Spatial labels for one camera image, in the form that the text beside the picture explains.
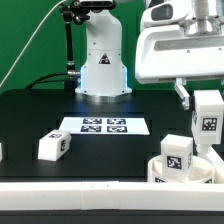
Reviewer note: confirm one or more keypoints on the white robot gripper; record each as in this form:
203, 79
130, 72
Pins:
182, 40

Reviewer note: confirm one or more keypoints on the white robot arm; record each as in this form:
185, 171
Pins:
103, 74

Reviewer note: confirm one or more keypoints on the white marker sheet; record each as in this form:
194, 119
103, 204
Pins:
104, 126

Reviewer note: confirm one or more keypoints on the white L-shaped fence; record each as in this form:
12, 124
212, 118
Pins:
116, 195

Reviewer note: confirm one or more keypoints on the white block at left edge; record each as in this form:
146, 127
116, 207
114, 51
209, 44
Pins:
1, 153

